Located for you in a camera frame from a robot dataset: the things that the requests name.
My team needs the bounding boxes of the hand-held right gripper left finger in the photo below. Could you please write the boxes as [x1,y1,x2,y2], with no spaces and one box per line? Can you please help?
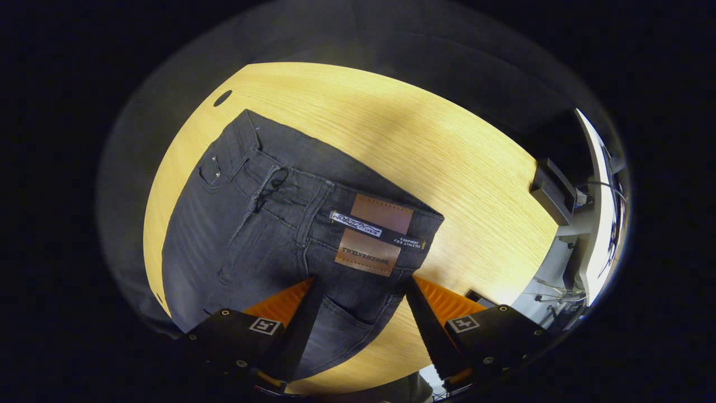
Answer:
[182,276,325,392]

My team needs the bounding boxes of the white side desk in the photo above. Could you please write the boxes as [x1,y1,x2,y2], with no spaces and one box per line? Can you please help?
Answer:
[559,108,623,307]

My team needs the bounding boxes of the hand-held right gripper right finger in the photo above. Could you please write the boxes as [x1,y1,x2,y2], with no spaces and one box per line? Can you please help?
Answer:
[404,275,560,395]

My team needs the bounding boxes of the thin black cable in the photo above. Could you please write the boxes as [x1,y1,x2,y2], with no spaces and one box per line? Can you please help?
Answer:
[585,179,630,205]

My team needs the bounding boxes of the dark grey jeans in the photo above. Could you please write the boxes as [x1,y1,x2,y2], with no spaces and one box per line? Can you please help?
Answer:
[161,109,445,381]

